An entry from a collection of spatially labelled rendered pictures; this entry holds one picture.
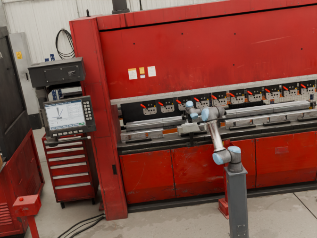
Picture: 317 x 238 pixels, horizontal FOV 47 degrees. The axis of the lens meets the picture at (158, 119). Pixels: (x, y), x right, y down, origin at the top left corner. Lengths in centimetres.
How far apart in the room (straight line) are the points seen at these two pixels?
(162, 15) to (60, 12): 454
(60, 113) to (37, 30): 483
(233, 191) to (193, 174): 86
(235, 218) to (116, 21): 233
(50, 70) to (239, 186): 209
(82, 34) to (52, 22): 448
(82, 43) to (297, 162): 278
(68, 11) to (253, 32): 492
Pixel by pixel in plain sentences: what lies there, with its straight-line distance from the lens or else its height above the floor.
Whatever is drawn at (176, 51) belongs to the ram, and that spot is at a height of 184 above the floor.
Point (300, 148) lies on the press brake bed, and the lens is 457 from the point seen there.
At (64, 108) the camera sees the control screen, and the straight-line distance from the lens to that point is 365.
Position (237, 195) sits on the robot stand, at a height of 54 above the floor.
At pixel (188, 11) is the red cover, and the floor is 224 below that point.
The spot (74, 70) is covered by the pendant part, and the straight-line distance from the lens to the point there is 357.
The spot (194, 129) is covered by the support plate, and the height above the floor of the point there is 100.
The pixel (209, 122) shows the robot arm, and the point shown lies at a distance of 345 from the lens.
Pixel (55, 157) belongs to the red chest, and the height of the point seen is 73.
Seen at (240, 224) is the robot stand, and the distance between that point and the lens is 386.
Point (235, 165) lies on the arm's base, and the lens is 355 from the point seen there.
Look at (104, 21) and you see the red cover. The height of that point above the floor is 224.
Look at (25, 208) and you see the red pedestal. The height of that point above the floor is 75.
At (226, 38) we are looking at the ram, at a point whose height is 192.
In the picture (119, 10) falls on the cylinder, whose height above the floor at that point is 233.
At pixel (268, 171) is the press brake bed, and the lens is 456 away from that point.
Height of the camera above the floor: 243
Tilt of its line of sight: 18 degrees down
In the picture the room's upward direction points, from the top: 7 degrees counter-clockwise
